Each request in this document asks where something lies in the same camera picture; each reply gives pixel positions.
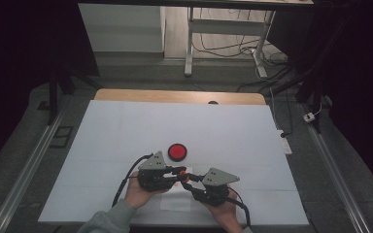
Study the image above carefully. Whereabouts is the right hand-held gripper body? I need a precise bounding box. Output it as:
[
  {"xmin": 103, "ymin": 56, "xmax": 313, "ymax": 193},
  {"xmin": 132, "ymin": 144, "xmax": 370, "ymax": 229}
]
[{"xmin": 192, "ymin": 167, "xmax": 241, "ymax": 207}]

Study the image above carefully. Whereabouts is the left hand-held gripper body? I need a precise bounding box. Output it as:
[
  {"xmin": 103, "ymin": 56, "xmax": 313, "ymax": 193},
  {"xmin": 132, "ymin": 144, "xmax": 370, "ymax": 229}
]
[{"xmin": 138, "ymin": 150, "xmax": 176, "ymax": 192}]

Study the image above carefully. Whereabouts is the round red ink pad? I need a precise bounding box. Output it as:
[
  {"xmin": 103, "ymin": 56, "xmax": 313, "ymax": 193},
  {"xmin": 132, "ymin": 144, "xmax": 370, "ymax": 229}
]
[{"xmin": 167, "ymin": 143, "xmax": 188, "ymax": 163}]

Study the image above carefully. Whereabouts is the white paper sheet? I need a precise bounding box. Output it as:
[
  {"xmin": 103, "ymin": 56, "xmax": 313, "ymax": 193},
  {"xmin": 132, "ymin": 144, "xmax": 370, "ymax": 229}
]
[{"xmin": 159, "ymin": 165, "xmax": 194, "ymax": 213}]

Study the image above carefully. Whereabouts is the person's left hand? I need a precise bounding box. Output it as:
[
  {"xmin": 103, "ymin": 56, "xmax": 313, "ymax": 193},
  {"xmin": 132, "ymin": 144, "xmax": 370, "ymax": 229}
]
[{"xmin": 124, "ymin": 171, "xmax": 168, "ymax": 210}]

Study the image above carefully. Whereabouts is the person's right hand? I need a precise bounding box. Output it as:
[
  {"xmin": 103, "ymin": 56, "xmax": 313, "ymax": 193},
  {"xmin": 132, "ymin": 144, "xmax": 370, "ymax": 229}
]
[{"xmin": 203, "ymin": 190, "xmax": 244, "ymax": 233}]

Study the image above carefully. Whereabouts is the white power strip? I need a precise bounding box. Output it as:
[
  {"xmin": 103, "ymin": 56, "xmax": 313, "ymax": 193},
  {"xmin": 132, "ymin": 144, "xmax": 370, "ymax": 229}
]
[{"xmin": 276, "ymin": 129, "xmax": 293, "ymax": 155}]

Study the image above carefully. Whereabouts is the black floor plate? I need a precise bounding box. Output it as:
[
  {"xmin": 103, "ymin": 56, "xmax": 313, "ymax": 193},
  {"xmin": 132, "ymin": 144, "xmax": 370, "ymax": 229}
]
[{"xmin": 50, "ymin": 125, "xmax": 74, "ymax": 150}]

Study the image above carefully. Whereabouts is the black metal stand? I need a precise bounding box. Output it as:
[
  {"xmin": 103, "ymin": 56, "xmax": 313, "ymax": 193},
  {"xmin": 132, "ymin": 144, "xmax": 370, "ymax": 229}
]
[
  {"xmin": 37, "ymin": 57, "xmax": 103, "ymax": 126},
  {"xmin": 265, "ymin": 0, "xmax": 336, "ymax": 134}
]

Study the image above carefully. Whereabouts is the grey cabinet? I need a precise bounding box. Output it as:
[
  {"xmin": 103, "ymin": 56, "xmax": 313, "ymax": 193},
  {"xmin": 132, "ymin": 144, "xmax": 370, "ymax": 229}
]
[{"xmin": 78, "ymin": 3, "xmax": 167, "ymax": 54}]

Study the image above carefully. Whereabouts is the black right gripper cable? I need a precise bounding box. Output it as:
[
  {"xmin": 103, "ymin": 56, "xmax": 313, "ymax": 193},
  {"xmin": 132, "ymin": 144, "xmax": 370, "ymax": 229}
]
[{"xmin": 226, "ymin": 194, "xmax": 253, "ymax": 228}]

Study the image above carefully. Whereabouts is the metal floor rail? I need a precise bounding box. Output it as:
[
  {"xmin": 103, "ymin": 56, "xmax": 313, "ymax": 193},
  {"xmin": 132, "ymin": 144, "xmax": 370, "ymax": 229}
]
[
  {"xmin": 0, "ymin": 108, "xmax": 66, "ymax": 233},
  {"xmin": 299, "ymin": 102, "xmax": 372, "ymax": 233}
]

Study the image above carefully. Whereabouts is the tangle of floor cables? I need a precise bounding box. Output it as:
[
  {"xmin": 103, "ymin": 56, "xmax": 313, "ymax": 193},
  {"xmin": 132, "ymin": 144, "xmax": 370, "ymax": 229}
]
[{"xmin": 192, "ymin": 8, "xmax": 294, "ymax": 93}]

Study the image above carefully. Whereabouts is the white desk frame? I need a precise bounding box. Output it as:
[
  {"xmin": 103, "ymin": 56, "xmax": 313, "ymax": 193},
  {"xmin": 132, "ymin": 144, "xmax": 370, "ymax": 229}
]
[{"xmin": 184, "ymin": 6, "xmax": 277, "ymax": 80}]

